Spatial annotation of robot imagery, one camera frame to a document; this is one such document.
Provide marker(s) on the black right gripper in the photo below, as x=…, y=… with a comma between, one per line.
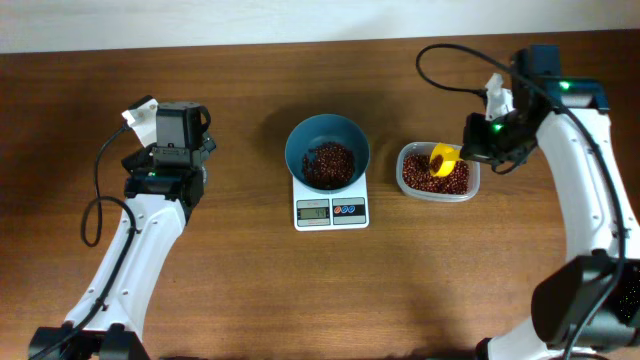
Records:
x=473, y=138

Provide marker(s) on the clear plastic container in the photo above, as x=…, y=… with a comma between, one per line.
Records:
x=426, y=149

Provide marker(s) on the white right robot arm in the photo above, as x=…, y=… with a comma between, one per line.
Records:
x=591, y=304

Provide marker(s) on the blue bowl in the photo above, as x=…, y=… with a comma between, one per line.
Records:
x=324, y=128

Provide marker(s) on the white digital kitchen scale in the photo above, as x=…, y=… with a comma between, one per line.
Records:
x=342, y=209

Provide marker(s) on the yellow plastic scoop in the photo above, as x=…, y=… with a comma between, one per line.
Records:
x=443, y=160

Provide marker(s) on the red beans in bowl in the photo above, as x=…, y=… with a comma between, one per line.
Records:
x=329, y=166

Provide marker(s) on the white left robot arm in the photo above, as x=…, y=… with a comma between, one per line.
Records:
x=166, y=180

